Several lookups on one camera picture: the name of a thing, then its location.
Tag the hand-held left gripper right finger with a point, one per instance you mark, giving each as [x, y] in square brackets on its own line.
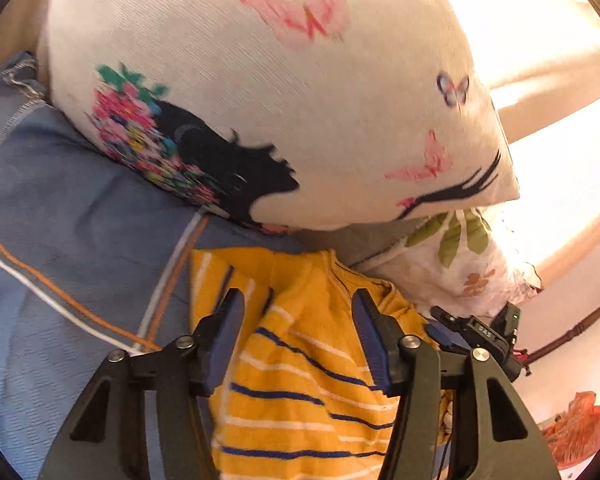
[371, 341]

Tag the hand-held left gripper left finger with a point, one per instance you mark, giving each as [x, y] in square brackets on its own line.
[224, 341]

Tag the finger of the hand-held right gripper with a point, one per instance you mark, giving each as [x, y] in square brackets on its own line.
[442, 335]

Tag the yellow striped knit garment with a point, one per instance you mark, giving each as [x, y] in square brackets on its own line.
[300, 375]

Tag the white leaf print cloth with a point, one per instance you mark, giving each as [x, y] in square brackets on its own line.
[455, 265]

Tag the orange plastic bag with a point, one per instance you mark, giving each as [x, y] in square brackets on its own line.
[580, 427]

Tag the blue bedsheet with stripes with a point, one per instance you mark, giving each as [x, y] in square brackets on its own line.
[75, 240]

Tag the white butterfly print pillow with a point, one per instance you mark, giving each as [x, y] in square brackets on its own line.
[280, 95]

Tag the dark wooden furniture rail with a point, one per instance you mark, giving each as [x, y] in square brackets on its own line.
[575, 327]

